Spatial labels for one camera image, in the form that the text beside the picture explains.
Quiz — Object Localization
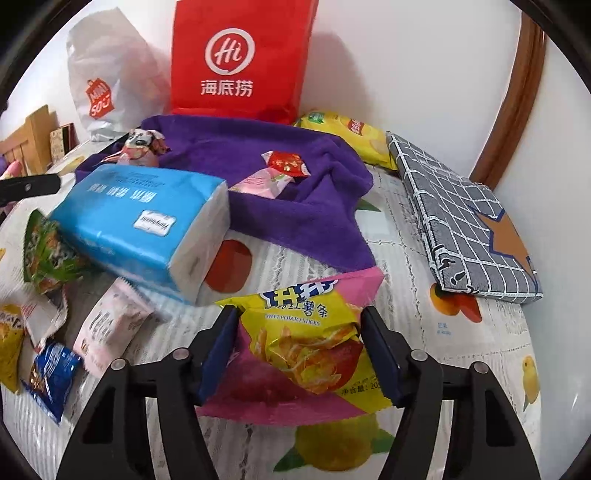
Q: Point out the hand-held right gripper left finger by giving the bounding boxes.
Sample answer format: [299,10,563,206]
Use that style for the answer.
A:
[55,305,241,480]

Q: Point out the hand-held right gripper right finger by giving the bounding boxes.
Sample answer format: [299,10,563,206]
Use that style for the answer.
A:
[360,305,541,480]

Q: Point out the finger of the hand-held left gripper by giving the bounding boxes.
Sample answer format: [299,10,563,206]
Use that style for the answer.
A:
[0,173,62,206]

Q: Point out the green triangular snack packet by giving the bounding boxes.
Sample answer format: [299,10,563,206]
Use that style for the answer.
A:
[23,209,88,296]

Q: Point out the pink yellow snack packet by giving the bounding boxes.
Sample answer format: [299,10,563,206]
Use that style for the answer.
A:
[196,265,393,421]

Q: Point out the blue tissue pack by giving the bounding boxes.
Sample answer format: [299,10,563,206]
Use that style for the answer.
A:
[48,165,230,305]

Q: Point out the pink white packet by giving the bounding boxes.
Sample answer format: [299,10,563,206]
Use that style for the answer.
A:
[73,277,155,377]

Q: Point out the panda print snack packet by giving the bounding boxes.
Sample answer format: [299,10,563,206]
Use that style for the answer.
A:
[99,128,169,169]

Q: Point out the clear red white packet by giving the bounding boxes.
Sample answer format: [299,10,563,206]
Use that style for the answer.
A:
[21,286,70,349]

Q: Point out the yellow triangular snack packet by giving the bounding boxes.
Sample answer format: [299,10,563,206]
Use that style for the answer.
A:
[0,305,26,393]

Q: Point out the blue cookie packet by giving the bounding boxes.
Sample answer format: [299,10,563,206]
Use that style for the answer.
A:
[21,339,84,425]

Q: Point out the small pink candy packet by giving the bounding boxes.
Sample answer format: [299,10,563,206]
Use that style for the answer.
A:
[229,167,296,200]

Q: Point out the small red candy packet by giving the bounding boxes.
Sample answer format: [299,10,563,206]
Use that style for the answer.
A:
[262,150,311,177]

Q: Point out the small framed box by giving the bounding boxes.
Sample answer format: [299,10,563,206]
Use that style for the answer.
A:
[49,124,77,162]

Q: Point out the wooden chair back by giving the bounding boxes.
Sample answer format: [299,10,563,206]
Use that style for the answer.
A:
[0,104,51,174]

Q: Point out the fruit print bed sheet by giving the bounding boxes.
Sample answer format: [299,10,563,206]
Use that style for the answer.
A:
[0,138,555,480]

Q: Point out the white plastic bag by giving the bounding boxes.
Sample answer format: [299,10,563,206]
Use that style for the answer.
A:
[66,9,171,141]

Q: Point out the grey checked folded cloth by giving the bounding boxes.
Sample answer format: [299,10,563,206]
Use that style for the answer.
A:
[385,130,544,304]

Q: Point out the purple towel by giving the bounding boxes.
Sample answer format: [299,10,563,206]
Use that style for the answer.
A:
[74,114,377,273]

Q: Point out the yellow chips bag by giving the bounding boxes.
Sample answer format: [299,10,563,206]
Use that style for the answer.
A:
[294,110,398,171]

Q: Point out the red paper bag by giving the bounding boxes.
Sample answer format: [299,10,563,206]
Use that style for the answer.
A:
[170,0,319,125]

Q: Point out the brown wooden door frame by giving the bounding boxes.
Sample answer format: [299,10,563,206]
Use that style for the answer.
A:
[471,21,548,190]

